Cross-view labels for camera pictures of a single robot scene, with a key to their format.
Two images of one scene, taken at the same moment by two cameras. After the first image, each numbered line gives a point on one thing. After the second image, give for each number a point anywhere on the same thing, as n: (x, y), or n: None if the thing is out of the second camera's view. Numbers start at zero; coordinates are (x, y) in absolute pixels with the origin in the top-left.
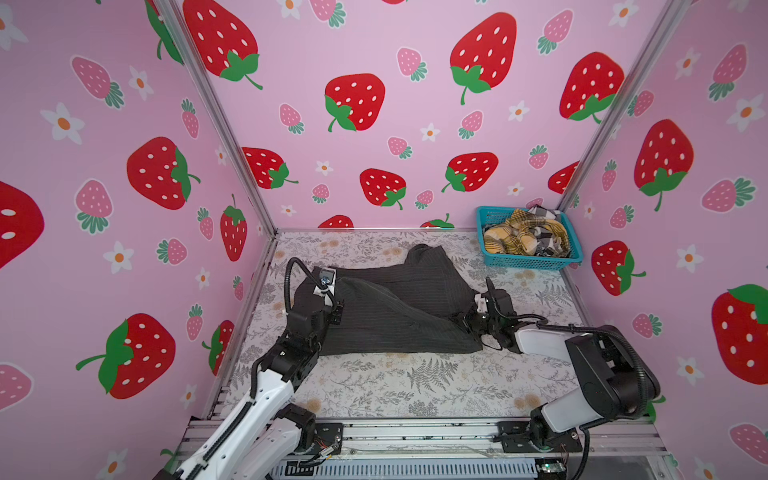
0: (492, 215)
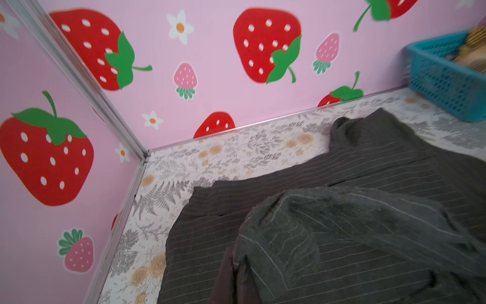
0: (447, 82)
